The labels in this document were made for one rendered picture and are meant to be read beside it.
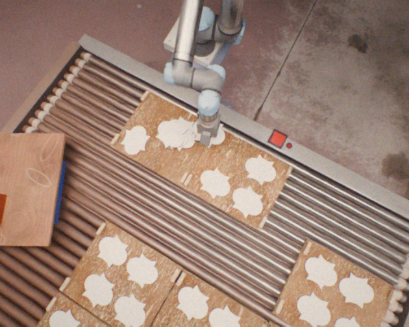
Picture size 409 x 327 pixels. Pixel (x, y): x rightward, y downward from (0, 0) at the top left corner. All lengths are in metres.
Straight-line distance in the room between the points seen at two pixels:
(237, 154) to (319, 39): 1.88
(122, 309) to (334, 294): 0.90
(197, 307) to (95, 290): 0.44
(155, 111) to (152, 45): 1.46
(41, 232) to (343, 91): 2.46
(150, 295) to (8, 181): 0.80
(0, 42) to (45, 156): 2.13
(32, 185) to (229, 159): 0.89
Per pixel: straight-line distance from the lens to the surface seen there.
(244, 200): 1.35
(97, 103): 1.63
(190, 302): 1.36
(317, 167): 1.50
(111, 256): 1.40
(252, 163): 1.39
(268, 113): 2.56
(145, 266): 1.37
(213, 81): 1.06
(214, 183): 1.36
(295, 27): 3.08
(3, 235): 1.51
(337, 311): 1.47
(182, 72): 1.08
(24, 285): 1.60
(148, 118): 1.50
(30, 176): 1.50
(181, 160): 1.40
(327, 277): 1.43
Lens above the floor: 2.28
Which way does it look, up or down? 75 degrees down
